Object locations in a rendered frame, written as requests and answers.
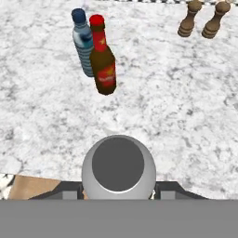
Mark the brown wooden pepper mill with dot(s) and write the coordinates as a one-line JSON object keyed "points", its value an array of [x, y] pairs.
{"points": [[189, 20], [214, 22]]}

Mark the grey round-topped bottle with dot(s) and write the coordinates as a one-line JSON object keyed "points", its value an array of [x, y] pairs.
{"points": [[118, 167]]}

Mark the clear blue-capped plastic water bottle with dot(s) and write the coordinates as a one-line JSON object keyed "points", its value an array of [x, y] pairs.
{"points": [[82, 42]]}

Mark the brown red-capped glass bottle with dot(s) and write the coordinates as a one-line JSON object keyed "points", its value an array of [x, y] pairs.
{"points": [[103, 65]]}

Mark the light brown wooden cupboard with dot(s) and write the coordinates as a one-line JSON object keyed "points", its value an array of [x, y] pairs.
{"points": [[31, 186]]}

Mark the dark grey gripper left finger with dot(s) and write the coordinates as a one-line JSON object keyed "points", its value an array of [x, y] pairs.
{"points": [[68, 189]]}

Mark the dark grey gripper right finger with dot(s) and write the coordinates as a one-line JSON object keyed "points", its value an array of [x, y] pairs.
{"points": [[169, 189]]}

